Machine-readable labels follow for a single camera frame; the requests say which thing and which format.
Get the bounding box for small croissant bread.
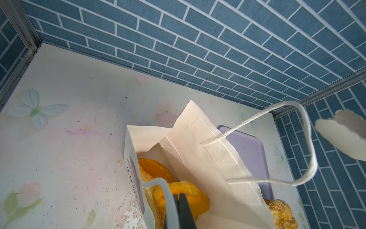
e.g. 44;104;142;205
152;180;210;221

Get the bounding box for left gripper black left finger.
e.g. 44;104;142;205
164;194;179;229

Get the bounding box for metal bread tongs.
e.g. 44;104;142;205
315;109;366;161

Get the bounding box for triangular sandwich bread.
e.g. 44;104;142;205
139;166;165;229

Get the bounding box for long oval orange bread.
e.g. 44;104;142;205
138;158;175;183

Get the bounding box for lavender plastic tray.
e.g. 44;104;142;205
218;125;275;200

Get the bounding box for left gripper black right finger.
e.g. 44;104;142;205
178;193;197;229

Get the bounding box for large twisted ring bread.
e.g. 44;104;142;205
265;199;298;229

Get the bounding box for white paper gift bag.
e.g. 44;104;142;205
124;101;318;229

